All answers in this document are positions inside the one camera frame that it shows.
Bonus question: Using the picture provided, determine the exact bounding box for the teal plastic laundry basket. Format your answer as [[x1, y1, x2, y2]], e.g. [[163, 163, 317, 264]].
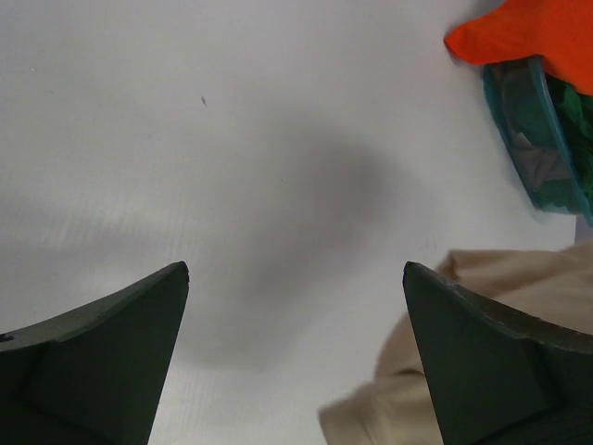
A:
[[483, 57, 592, 223]]

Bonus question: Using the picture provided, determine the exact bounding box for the orange t shirt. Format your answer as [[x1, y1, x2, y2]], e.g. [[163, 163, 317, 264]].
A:
[[444, 0, 592, 95]]

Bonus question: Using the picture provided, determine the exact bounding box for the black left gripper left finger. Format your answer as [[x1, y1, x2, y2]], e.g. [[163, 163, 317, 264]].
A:
[[1, 261, 189, 444]]

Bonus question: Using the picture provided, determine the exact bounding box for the green t shirt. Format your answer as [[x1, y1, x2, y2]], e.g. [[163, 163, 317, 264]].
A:
[[547, 75, 592, 201]]

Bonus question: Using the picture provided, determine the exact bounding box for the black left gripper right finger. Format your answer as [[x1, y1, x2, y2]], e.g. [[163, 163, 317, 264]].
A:
[[403, 262, 592, 444]]

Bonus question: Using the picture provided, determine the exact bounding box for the beige t shirt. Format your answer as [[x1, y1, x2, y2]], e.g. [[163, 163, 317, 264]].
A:
[[319, 242, 592, 444]]

